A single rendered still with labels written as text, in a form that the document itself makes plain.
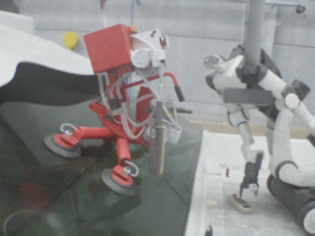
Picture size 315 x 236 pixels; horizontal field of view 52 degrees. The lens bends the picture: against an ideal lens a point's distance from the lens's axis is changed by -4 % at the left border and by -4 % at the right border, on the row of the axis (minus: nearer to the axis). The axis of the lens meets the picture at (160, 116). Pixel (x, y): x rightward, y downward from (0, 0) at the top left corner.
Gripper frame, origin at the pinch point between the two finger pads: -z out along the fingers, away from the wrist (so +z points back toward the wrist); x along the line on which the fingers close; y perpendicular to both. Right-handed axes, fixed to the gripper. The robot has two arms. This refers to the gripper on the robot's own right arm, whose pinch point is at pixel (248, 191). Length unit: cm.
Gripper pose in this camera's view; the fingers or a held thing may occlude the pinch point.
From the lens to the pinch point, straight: 213.1
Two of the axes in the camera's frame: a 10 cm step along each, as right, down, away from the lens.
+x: 9.5, 0.1, 3.0
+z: 0.7, -9.8, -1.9
